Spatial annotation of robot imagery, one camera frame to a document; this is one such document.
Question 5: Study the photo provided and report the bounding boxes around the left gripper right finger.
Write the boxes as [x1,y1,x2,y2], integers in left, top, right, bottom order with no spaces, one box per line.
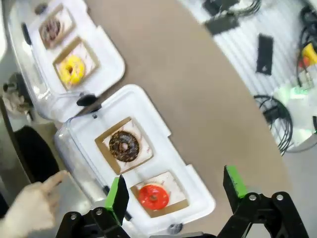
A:
[222,165,310,238]

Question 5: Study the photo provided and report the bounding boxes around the large black cable coil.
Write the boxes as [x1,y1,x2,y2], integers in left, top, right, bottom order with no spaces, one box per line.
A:
[236,0,263,18]

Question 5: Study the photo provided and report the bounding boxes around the person right hand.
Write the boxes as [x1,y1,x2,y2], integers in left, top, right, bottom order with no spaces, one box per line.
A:
[0,170,70,238]

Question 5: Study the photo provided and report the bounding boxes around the white ribbed base platform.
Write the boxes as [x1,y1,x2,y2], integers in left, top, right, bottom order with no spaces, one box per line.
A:
[178,0,317,100]

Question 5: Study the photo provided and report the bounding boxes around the yellow emergency stop button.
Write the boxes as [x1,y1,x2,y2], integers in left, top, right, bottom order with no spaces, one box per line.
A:
[300,43,317,64]

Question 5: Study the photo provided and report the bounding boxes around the chocolate donut colourful sprinkles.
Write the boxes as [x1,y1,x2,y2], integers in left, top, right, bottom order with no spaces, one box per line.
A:
[39,18,61,43]

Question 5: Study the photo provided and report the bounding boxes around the white display tray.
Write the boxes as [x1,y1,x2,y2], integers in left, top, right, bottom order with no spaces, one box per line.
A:
[54,84,216,226]
[7,0,126,100]

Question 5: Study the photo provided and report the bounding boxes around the yellow glazed donut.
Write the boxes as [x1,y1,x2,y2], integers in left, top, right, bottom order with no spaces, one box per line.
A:
[59,55,86,85]

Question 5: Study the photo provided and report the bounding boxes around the clear plastic tray lid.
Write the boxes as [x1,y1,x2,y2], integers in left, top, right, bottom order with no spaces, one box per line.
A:
[7,14,102,122]
[53,116,132,224]

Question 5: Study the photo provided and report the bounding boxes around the long black floor plate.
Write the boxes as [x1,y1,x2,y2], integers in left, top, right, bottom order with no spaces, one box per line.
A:
[256,33,275,75]

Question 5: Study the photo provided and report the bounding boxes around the brown cardboard donut box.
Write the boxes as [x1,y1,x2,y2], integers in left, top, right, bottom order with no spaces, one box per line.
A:
[130,170,189,211]
[38,3,76,49]
[95,117,154,174]
[52,36,101,91]

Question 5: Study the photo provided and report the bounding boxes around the white printed paper liner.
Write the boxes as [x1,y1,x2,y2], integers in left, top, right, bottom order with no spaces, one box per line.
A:
[55,43,97,87]
[135,172,185,206]
[41,12,74,47]
[103,122,153,167]

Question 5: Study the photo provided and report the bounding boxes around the red glazed donut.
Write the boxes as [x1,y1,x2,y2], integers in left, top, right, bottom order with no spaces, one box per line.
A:
[138,183,170,211]

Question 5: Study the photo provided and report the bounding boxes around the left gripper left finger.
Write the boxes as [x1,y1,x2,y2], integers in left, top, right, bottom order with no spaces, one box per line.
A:
[55,175,132,238]

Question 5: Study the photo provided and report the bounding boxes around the dark chocolate donut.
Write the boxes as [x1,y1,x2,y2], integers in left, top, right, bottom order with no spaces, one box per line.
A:
[108,131,141,163]

